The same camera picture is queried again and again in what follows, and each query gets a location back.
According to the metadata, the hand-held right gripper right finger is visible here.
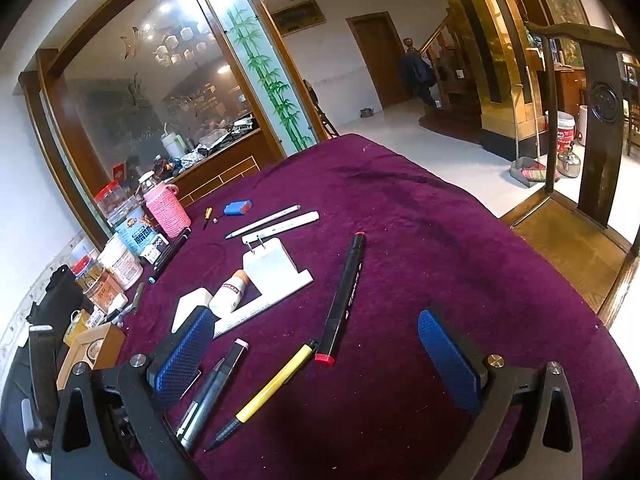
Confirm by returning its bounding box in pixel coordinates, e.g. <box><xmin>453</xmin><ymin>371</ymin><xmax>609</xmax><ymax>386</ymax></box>
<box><xmin>417</xmin><ymin>305</ymin><xmax>585</xmax><ymax>480</ymax></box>

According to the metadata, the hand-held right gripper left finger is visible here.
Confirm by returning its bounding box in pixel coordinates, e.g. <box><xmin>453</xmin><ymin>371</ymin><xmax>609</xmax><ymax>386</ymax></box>
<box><xmin>51</xmin><ymin>306</ymin><xmax>216</xmax><ymax>480</ymax></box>

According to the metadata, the grey marker pink cap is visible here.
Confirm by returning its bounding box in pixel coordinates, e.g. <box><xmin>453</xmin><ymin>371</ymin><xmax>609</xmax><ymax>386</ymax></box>
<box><xmin>182</xmin><ymin>338</ymin><xmax>250</xmax><ymax>452</ymax></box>

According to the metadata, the grey clip pen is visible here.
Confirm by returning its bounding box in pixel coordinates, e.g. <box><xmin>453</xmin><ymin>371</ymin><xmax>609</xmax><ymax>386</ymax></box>
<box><xmin>175</xmin><ymin>357</ymin><xmax>227</xmax><ymax>441</ymax></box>

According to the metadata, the white eraser block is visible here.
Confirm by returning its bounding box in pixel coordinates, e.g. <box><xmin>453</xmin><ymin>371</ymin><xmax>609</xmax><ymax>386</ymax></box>
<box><xmin>171</xmin><ymin>287</ymin><xmax>213</xmax><ymax>333</ymax></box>

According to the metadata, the white glue bottle orange cap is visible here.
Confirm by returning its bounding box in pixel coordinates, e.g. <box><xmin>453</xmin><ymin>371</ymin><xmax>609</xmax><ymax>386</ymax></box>
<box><xmin>209</xmin><ymin>269</ymin><xmax>251</xmax><ymax>317</ymax></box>

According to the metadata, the yellow and black pen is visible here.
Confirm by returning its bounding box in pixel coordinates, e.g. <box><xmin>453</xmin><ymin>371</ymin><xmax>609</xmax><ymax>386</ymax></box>
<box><xmin>203</xmin><ymin>339</ymin><xmax>320</xmax><ymax>453</ymax></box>

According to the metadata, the black marker red cap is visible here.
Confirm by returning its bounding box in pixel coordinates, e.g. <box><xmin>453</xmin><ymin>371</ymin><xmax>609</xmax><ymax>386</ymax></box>
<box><xmin>314</xmin><ymin>231</ymin><xmax>368</xmax><ymax>365</ymax></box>

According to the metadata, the brown cardboard box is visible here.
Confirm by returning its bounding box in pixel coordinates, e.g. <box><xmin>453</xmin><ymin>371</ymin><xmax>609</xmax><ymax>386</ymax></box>
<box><xmin>56</xmin><ymin>322</ymin><xmax>126</xmax><ymax>391</ymax></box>

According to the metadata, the white plastic ruler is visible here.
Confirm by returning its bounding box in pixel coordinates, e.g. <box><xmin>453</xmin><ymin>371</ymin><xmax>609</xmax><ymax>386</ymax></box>
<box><xmin>212</xmin><ymin>269</ymin><xmax>315</xmax><ymax>339</ymax></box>

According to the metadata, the black marker blue cap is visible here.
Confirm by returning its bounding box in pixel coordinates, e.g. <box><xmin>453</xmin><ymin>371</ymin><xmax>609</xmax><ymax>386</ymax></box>
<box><xmin>148</xmin><ymin>227</ymin><xmax>192</xmax><ymax>285</ymax></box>

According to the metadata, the clear glass orange label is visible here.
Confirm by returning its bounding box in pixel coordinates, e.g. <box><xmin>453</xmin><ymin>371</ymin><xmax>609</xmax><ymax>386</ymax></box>
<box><xmin>82</xmin><ymin>267</ymin><xmax>126</xmax><ymax>315</ymax></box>

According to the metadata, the small yellow box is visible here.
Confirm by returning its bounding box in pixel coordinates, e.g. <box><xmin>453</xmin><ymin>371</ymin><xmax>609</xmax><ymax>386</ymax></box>
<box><xmin>64</xmin><ymin>310</ymin><xmax>93</xmax><ymax>346</ymax></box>

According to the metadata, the small white black box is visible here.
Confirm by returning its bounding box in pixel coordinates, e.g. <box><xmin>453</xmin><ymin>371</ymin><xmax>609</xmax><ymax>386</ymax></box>
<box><xmin>140</xmin><ymin>235</ymin><xmax>171</xmax><ymax>265</ymax></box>

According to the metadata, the white labelled jar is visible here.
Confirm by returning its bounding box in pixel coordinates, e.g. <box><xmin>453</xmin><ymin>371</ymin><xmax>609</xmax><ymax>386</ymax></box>
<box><xmin>97</xmin><ymin>234</ymin><xmax>144</xmax><ymax>291</ymax></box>

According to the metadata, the purple velvet tablecloth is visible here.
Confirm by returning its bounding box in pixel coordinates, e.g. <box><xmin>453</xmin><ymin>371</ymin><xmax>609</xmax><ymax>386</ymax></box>
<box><xmin>115</xmin><ymin>133</ymin><xmax>640</xmax><ymax>480</ymax></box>

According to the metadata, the blue label canister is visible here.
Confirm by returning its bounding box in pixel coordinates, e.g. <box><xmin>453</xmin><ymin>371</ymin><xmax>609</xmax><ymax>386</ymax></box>
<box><xmin>115</xmin><ymin>207</ymin><xmax>166</xmax><ymax>261</ymax></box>

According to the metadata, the small jar red lid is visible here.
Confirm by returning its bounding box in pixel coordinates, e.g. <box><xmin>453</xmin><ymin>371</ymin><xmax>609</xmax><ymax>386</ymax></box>
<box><xmin>71</xmin><ymin>255</ymin><xmax>101</xmax><ymax>291</ymax></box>

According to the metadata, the black bag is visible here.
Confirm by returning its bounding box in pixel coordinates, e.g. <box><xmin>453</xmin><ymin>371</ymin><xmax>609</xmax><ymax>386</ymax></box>
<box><xmin>27</xmin><ymin>265</ymin><xmax>83</xmax><ymax>331</ymax></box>

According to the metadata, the white pen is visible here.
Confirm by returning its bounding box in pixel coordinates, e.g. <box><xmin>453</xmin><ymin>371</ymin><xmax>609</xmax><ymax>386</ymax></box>
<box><xmin>225</xmin><ymin>204</ymin><xmax>302</xmax><ymax>240</ymax></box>

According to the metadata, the white flat stick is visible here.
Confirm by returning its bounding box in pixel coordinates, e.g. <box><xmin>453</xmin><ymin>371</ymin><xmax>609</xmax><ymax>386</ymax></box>
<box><xmin>242</xmin><ymin>211</ymin><xmax>320</xmax><ymax>245</ymax></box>

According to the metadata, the clear jar red lid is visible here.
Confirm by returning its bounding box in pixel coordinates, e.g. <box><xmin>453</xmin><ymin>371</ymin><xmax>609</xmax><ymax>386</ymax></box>
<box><xmin>94</xmin><ymin>180</ymin><xmax>143</xmax><ymax>226</ymax></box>

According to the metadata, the wooden cabinet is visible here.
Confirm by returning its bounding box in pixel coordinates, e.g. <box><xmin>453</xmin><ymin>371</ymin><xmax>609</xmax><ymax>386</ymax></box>
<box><xmin>170</xmin><ymin>127</ymin><xmax>273</xmax><ymax>208</ymax></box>

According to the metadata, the broom with colourful bristles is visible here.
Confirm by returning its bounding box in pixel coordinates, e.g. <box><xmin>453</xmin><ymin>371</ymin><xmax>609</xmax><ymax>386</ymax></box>
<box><xmin>522</xmin><ymin>65</ymin><xmax>561</xmax><ymax>183</ymax></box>

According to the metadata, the white thermos jug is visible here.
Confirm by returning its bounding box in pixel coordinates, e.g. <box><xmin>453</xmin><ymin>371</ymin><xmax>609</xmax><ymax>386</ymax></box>
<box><xmin>161</xmin><ymin>131</ymin><xmax>187</xmax><ymax>161</ymax></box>

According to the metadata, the metal kettle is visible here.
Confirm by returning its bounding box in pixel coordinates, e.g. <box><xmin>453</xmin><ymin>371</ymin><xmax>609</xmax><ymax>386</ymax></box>
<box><xmin>556</xmin><ymin>142</ymin><xmax>582</xmax><ymax>178</ymax></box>

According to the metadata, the dark wooden chair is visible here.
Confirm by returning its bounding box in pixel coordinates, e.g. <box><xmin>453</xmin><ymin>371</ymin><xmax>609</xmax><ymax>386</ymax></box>
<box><xmin>500</xmin><ymin>20</ymin><xmax>640</xmax><ymax>331</ymax></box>

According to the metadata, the wooden staircase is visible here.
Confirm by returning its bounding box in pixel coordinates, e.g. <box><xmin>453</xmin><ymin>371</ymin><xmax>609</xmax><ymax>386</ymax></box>
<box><xmin>417</xmin><ymin>10</ymin><xmax>483</xmax><ymax>143</ymax></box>

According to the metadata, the white bucket red label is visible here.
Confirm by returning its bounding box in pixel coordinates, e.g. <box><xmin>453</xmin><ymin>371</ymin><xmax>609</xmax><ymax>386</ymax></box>
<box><xmin>545</xmin><ymin>111</ymin><xmax>577</xmax><ymax>153</ymax></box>

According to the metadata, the bamboo print glass panel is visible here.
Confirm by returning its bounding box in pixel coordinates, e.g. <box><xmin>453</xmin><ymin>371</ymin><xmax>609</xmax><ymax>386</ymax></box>
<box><xmin>190</xmin><ymin>0</ymin><xmax>318</xmax><ymax>158</ymax></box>

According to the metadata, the brown wooden door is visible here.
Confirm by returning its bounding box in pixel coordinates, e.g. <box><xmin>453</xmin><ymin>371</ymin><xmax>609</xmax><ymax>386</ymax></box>
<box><xmin>346</xmin><ymin>12</ymin><xmax>413</xmax><ymax>111</ymax></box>

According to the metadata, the framed wall picture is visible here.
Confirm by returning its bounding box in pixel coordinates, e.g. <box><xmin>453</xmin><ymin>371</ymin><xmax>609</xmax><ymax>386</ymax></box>
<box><xmin>270</xmin><ymin>0</ymin><xmax>327</xmax><ymax>37</ymax></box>

